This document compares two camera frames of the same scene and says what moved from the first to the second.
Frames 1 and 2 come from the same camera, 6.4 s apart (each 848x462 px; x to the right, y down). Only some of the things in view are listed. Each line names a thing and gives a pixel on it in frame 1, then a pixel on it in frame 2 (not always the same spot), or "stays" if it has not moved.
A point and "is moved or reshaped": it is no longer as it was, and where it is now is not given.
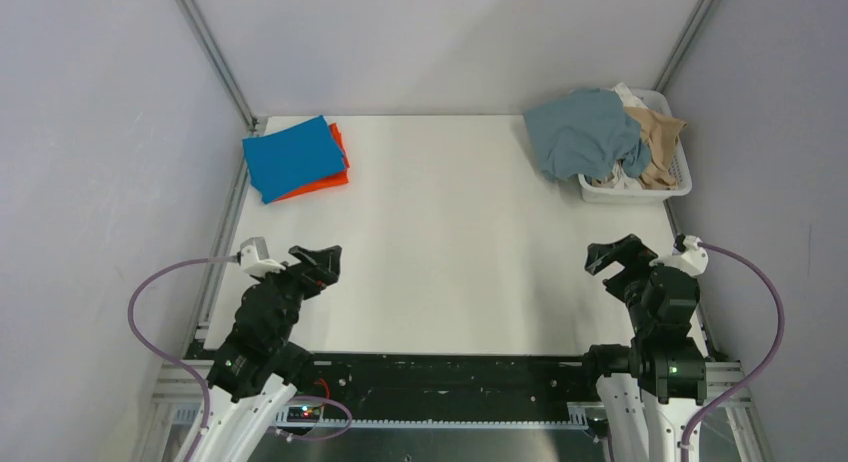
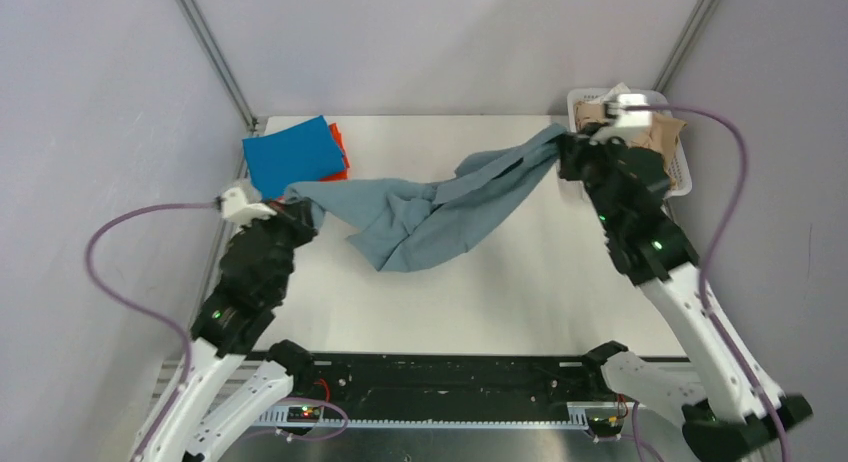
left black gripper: [322, 270] -> [295, 214]
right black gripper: [629, 250] -> [576, 146]
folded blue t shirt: [288, 159] stays
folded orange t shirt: [336, 181] stays
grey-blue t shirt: [585, 132] is moved or reshaped
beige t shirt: [661, 136] stays
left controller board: [303, 414] stays
